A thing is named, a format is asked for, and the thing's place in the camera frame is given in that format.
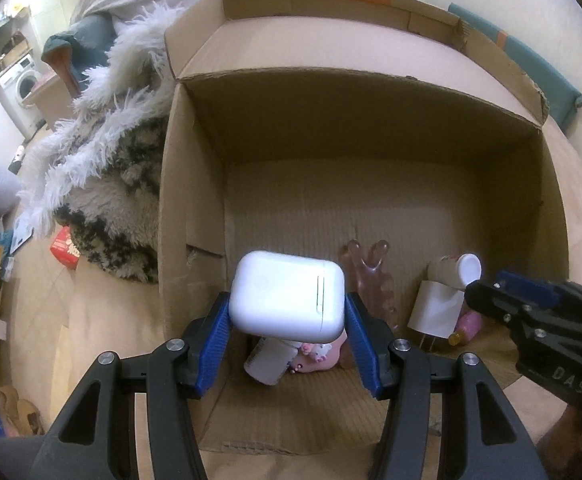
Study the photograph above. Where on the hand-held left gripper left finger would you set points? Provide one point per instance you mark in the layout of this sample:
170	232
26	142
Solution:
213	345

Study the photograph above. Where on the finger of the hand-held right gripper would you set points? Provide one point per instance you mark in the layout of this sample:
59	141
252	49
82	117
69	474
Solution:
491	300

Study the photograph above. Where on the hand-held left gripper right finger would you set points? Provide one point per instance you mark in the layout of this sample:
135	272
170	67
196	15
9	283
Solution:
366	350

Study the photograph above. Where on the pink bottle with yellow cap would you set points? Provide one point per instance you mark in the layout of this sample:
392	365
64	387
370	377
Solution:
468	327

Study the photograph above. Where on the small white bottle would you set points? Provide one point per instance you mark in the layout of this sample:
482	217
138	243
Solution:
453	267

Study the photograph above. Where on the clear pink massage tool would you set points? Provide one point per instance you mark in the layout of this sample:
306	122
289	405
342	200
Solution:
368	280

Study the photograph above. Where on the white earbuds case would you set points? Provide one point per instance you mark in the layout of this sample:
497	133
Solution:
281	295

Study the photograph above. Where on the brown cardboard box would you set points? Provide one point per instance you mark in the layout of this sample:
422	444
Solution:
371	160

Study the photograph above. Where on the person's right forearm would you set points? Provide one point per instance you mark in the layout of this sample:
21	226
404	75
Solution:
571	440

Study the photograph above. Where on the white charger plug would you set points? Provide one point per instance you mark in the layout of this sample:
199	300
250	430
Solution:
436	312

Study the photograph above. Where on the white round bottle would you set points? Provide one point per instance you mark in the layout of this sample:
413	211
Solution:
268	362

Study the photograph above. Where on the red snack packet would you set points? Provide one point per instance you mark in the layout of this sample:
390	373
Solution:
65	249

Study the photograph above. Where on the white patterned fluffy blanket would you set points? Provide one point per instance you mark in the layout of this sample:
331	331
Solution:
106	170

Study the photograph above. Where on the teal pillow with orange stripe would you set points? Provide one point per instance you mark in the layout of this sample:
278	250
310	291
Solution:
531	62

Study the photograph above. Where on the beige side table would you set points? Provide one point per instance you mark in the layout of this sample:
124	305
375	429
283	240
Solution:
51	100

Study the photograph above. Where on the white washing machine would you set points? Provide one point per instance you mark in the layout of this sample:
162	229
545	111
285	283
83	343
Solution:
23	85

